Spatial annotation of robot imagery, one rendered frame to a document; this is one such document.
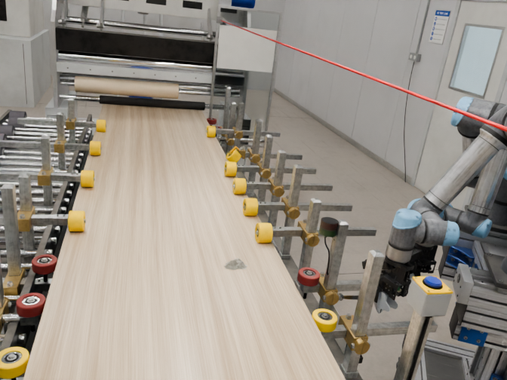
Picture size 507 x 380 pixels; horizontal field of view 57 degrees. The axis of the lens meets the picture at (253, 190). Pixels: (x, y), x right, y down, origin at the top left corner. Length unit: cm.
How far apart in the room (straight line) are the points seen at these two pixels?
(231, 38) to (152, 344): 295
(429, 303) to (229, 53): 307
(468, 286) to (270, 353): 77
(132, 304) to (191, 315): 19
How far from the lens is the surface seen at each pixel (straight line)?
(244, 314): 151
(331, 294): 174
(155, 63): 396
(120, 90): 396
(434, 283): 121
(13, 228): 175
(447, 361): 276
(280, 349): 140
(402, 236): 145
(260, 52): 400
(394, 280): 152
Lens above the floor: 180
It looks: 22 degrees down
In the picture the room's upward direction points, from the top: 7 degrees clockwise
